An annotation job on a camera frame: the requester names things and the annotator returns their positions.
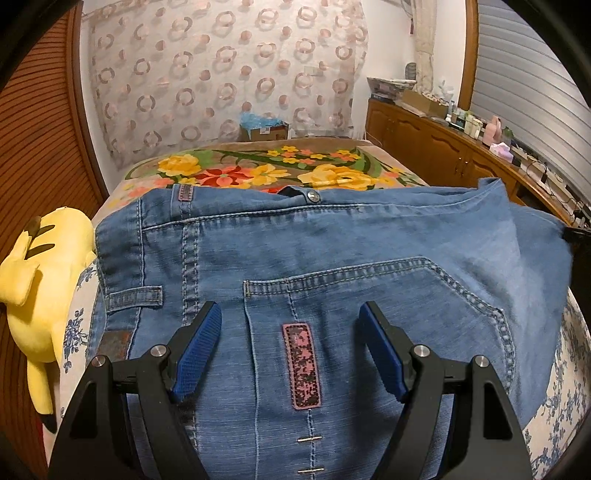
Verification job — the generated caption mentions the grey roller window shutter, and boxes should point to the grey roller window shutter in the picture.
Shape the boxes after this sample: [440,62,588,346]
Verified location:
[471,0,591,185]

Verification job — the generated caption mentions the colourful flower blanket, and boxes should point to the colourful flower blanket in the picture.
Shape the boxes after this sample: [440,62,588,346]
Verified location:
[113,144,428,195]

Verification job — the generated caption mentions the sheer curtain with circles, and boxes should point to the sheer curtain with circles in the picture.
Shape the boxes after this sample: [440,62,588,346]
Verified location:
[82,0,370,169]

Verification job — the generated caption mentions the wicker basket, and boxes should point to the wicker basket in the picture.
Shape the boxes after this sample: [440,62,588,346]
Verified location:
[367,76,419,93]

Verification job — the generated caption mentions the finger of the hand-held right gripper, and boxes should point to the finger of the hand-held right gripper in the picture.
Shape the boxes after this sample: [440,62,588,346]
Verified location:
[563,225,591,247]

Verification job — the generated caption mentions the wooden louvred door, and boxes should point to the wooden louvred door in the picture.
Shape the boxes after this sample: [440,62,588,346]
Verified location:
[0,4,109,462]

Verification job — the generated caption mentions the open cardboard box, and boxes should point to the open cardboard box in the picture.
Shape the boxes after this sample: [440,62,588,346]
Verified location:
[402,90,448,116]

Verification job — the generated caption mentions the yellow plush toy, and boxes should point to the yellow plush toy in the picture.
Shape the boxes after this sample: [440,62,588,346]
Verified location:
[0,208,99,433]

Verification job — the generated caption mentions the wooden sideboard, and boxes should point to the wooden sideboard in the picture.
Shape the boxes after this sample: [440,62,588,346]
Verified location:
[366,99,591,232]

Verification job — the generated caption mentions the blue floral white bedsheet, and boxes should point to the blue floral white bedsheet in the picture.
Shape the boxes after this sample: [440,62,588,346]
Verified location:
[60,256,591,480]

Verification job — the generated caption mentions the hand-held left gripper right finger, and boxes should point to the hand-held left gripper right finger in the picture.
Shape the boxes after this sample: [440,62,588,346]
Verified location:
[359,301,534,480]

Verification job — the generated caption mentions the cardboard box with blue paper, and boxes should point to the cardboard box with blue paper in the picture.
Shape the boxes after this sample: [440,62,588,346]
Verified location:
[239,113,291,143]

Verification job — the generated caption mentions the blue denim pants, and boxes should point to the blue denim pants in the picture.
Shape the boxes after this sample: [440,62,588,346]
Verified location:
[85,178,573,480]

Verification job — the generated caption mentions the pink bottle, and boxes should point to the pink bottle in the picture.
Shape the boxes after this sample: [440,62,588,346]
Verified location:
[482,115,504,146]

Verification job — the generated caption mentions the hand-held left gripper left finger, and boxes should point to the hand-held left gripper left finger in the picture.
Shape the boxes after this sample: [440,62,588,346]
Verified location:
[48,301,223,480]

